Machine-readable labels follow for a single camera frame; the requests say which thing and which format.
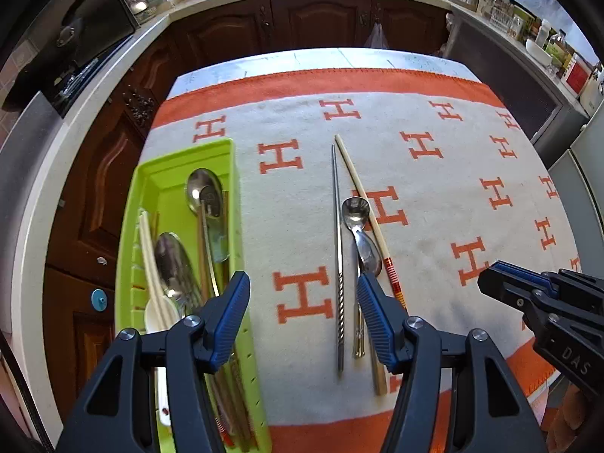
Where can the row of bottles and jars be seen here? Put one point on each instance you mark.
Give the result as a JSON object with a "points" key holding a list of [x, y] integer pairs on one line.
{"points": [[542, 33]]}

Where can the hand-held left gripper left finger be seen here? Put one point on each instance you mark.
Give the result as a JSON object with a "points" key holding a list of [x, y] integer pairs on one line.
{"points": [[231, 311]]}

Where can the white bowl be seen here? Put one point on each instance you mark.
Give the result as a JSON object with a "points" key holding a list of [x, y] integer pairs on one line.
{"points": [[538, 52]]}

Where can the small metal spoon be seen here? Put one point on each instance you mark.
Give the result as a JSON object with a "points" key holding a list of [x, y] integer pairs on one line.
{"points": [[355, 212]]}

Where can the grey metal cabinet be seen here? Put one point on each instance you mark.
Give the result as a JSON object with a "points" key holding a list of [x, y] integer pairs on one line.
{"points": [[495, 71]]}

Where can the white kitchen countertop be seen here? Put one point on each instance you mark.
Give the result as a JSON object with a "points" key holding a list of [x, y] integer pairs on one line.
{"points": [[155, 28]]}

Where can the red label container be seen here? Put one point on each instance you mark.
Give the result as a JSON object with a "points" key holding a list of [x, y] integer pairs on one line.
{"points": [[578, 73]]}

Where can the glass jar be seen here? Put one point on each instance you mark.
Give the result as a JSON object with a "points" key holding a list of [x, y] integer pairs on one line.
{"points": [[139, 7]]}

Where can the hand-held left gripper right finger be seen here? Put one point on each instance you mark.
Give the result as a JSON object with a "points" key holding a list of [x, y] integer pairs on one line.
{"points": [[377, 325]]}

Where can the twisted metal chopstick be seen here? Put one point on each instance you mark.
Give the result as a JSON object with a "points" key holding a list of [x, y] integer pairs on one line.
{"points": [[338, 292]]}

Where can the black oven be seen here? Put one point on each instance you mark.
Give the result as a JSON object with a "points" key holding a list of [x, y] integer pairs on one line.
{"points": [[71, 23]]}

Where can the hanging plastic bag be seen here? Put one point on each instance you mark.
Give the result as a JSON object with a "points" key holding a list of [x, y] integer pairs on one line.
{"points": [[377, 37]]}

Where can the person's right hand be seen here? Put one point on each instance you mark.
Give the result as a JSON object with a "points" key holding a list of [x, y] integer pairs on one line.
{"points": [[568, 415]]}

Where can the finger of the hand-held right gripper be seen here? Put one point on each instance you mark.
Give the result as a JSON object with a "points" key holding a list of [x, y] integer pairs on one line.
{"points": [[505, 290], [519, 272]]}

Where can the white ceramic soup spoon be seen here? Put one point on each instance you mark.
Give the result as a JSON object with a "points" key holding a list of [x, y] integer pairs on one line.
{"points": [[155, 316]]}

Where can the large all-metal spoon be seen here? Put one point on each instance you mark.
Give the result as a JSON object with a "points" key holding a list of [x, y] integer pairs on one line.
{"points": [[205, 188]]}

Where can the white countertop appliance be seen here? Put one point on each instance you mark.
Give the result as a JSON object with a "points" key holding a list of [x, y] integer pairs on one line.
{"points": [[592, 89]]}

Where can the brown wooden kitchen cabinets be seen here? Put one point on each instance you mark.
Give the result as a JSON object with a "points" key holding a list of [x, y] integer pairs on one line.
{"points": [[306, 19]]}

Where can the grey refrigerator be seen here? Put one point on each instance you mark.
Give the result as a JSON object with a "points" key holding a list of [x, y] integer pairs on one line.
{"points": [[580, 174]]}

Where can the orange and cream printed blanket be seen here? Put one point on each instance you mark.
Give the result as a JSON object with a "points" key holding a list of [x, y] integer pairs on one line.
{"points": [[448, 198]]}

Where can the green plastic utensil tray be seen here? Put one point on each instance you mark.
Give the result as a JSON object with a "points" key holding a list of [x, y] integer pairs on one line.
{"points": [[165, 198]]}

